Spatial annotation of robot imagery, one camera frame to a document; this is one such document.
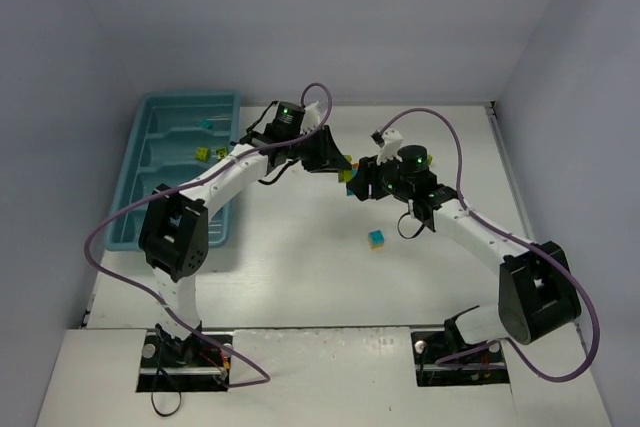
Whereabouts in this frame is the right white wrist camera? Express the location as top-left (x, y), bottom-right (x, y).
top-left (371, 128), bottom-right (403, 165)

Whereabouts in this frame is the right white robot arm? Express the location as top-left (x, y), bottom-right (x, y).
top-left (347, 145), bottom-right (582, 350)

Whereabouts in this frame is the blue yellow lego cube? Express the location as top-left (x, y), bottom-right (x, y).
top-left (367, 230), bottom-right (385, 250)

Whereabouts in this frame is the purple cable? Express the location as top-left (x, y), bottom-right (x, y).
top-left (380, 108), bottom-right (602, 379)
top-left (83, 82), bottom-right (335, 388)

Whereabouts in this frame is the green blue yellow lego stack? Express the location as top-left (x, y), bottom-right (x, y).
top-left (344, 162), bottom-right (362, 198)

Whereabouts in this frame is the teal plastic compartment tray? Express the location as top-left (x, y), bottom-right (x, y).
top-left (104, 91), bottom-right (244, 252)

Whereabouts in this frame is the long green lego brick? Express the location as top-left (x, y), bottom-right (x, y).
top-left (338, 169), bottom-right (354, 183)

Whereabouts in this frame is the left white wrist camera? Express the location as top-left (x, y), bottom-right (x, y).
top-left (300, 101), bottom-right (327, 135)

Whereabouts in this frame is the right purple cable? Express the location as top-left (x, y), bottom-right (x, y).
top-left (380, 108), bottom-right (602, 379)

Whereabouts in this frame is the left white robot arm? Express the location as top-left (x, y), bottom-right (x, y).
top-left (139, 101), bottom-right (348, 342)

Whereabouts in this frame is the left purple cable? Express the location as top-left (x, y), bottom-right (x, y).
top-left (83, 82), bottom-right (335, 388)

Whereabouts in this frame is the black loop cable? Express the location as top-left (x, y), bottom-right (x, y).
top-left (151, 389), bottom-right (184, 418)

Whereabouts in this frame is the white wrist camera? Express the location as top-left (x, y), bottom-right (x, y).
top-left (371, 128), bottom-right (403, 165)
top-left (300, 101), bottom-right (327, 135)

